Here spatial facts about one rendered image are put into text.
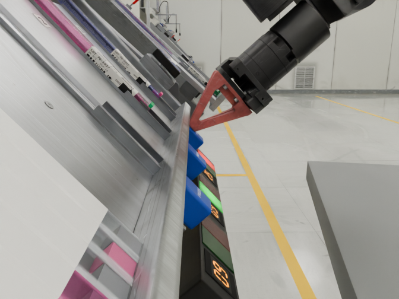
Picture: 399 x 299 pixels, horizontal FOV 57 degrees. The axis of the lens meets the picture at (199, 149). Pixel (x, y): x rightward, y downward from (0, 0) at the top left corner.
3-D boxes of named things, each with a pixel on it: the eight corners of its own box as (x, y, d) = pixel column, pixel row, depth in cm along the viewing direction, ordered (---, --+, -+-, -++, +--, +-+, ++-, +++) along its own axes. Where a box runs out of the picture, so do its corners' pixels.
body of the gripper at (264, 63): (225, 67, 41) (276, 22, 40) (219, 66, 51) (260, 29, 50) (261, 110, 43) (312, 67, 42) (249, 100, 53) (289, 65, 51)
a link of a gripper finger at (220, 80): (173, 111, 45) (230, 59, 44) (175, 104, 52) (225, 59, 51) (209, 150, 47) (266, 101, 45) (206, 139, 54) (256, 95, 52)
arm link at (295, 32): (344, 29, 43) (328, 34, 48) (307, -19, 42) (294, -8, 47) (297, 69, 44) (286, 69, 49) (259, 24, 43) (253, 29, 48)
